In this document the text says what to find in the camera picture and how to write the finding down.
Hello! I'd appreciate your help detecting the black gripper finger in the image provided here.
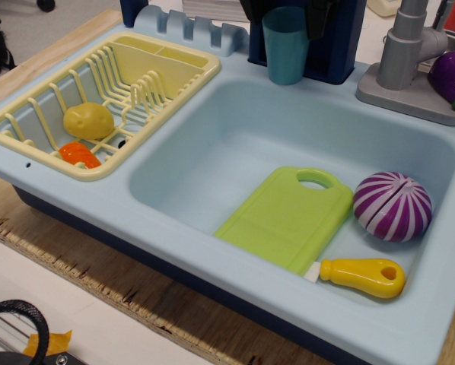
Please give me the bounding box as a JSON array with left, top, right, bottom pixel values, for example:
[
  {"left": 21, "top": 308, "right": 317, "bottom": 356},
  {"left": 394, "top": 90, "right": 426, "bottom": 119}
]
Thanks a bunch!
[
  {"left": 305, "top": 0, "right": 336, "bottom": 40},
  {"left": 240, "top": 0, "right": 268, "bottom": 23}
]

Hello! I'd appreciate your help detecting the teal plastic cup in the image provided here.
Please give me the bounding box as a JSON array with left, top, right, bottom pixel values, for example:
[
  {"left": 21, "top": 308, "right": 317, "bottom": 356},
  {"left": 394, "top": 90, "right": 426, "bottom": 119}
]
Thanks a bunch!
[{"left": 262, "top": 6, "right": 310, "bottom": 85}]

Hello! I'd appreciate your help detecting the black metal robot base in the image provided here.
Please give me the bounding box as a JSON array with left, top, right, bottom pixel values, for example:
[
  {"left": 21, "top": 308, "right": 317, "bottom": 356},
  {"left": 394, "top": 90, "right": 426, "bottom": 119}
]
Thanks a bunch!
[{"left": 0, "top": 351, "right": 84, "bottom": 365}]

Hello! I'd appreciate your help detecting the light blue toy sink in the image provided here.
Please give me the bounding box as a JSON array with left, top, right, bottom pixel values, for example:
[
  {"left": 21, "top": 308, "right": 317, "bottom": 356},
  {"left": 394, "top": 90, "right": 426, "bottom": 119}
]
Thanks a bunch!
[{"left": 0, "top": 25, "right": 455, "bottom": 364}]

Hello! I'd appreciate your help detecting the yellow dish drying rack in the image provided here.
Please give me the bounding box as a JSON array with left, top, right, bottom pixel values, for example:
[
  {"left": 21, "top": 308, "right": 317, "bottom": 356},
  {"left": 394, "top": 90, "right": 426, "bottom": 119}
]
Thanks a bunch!
[{"left": 0, "top": 32, "right": 221, "bottom": 181}]

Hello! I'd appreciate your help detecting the cream object at top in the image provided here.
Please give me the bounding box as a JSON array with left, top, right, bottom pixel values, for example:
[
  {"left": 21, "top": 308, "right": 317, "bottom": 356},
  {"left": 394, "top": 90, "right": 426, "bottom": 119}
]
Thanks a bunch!
[{"left": 367, "top": 0, "right": 401, "bottom": 17}]

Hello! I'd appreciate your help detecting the grey toy faucet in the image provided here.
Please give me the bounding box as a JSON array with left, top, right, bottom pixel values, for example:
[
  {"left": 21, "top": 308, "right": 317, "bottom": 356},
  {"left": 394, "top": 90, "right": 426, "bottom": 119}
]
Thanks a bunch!
[{"left": 356, "top": 0, "right": 455, "bottom": 126}]

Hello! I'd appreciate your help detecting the purple toy eggplant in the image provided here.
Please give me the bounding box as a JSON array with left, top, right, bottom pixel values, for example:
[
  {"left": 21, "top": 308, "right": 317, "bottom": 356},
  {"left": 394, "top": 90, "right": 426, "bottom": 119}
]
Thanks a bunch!
[{"left": 428, "top": 51, "right": 455, "bottom": 109}]

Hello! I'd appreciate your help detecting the yellow toy potato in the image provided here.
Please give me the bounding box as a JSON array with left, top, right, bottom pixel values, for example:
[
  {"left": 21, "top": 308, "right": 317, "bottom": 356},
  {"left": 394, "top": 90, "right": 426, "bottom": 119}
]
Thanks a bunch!
[{"left": 63, "top": 102, "right": 115, "bottom": 140}]

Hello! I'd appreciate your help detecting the green toy cutting board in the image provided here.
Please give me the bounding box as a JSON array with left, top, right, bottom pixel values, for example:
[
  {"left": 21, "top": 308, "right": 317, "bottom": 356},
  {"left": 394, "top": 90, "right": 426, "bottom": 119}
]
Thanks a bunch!
[{"left": 215, "top": 167, "right": 353, "bottom": 276}]

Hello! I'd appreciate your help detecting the black chair caster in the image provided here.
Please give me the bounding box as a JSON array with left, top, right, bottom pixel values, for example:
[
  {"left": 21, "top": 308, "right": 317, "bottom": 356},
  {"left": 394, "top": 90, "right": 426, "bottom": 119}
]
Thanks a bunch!
[{"left": 36, "top": 0, "right": 56, "bottom": 13}]

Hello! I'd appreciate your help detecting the purple striped toy onion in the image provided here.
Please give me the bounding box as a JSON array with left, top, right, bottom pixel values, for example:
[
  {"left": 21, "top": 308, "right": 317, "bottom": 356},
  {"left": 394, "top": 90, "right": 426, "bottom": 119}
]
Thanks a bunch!
[{"left": 353, "top": 172, "right": 433, "bottom": 243}]

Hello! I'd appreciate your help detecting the orange toy carrot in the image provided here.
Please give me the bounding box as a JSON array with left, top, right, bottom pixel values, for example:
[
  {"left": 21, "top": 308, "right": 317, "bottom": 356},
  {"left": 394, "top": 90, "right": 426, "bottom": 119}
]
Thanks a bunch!
[{"left": 59, "top": 141, "right": 101, "bottom": 169}]

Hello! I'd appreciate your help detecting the orange tape piece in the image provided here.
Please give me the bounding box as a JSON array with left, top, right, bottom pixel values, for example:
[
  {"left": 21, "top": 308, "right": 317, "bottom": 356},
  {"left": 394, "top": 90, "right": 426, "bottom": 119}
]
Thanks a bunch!
[{"left": 23, "top": 330, "right": 72, "bottom": 357}]

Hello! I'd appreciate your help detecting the yellow handled toy knife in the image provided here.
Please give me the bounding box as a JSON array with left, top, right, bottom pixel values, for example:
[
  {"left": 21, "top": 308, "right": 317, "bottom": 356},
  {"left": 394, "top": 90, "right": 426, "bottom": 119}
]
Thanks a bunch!
[{"left": 304, "top": 259, "right": 406, "bottom": 299}]

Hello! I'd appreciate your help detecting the black braided cable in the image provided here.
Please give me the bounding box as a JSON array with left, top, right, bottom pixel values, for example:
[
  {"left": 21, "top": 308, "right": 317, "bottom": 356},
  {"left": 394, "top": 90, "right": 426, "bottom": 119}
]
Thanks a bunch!
[{"left": 0, "top": 299, "right": 51, "bottom": 365}]

